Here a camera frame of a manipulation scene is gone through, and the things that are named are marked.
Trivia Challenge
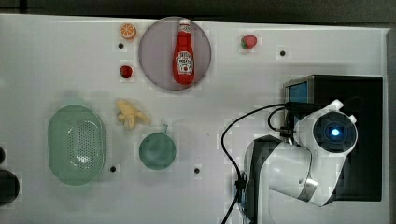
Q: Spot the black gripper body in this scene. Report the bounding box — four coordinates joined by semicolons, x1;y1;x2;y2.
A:
285;102;324;113

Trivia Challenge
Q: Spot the silver black toaster oven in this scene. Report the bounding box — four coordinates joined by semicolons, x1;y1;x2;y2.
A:
284;75;383;202

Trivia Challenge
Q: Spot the black robot base left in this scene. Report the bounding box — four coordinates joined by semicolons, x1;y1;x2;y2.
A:
0;167;21;206

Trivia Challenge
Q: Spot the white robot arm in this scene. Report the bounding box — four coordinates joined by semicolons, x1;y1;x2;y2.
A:
239;100;358;224

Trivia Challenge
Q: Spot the light red strawberry toy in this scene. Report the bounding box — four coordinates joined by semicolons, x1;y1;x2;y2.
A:
240;35;258;50

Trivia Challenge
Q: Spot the red ketchup bottle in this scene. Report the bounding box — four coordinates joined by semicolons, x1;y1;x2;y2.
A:
173;19;194;85

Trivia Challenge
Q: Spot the grey round plate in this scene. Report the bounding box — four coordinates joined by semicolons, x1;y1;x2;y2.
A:
138;17;211;91

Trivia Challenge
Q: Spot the yellow peeled banana toy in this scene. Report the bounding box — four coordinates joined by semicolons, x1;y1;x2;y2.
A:
116;99;151;129

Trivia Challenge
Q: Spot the dark red strawberry toy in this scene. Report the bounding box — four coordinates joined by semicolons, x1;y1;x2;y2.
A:
120;65;134;79

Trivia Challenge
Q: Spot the orange slice toy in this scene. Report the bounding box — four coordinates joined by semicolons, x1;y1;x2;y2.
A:
120;23;137;40

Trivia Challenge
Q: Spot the green perforated colander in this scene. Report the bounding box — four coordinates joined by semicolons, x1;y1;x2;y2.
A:
47;105;106;186

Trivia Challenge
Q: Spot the green cup with handle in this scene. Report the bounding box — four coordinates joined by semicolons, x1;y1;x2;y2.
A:
139;124;177;170

